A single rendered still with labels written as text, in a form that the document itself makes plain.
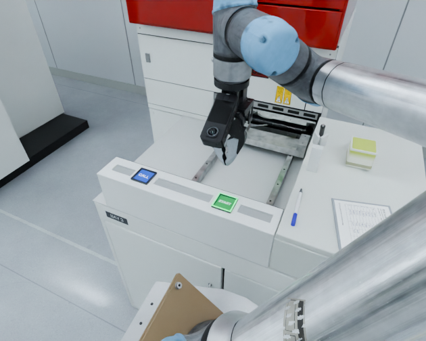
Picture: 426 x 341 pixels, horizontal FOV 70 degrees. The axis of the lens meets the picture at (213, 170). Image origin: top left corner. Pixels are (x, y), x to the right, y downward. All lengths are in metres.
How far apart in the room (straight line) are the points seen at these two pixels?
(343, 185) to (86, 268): 1.50
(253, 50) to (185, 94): 0.98
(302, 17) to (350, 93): 0.65
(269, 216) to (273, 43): 0.47
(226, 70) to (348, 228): 0.48
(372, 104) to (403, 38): 2.24
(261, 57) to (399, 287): 0.33
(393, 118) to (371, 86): 0.06
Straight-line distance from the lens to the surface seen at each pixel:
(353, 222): 0.84
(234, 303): 0.81
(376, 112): 0.46
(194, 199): 0.83
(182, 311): 0.61
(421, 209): 0.26
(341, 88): 0.49
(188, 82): 1.39
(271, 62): 0.47
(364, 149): 0.99
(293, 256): 0.80
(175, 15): 1.27
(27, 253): 2.19
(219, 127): 0.58
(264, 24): 0.47
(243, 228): 0.78
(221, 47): 0.58
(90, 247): 2.05
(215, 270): 0.99
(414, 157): 1.15
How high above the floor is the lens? 1.55
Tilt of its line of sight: 40 degrees down
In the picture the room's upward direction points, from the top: straight up
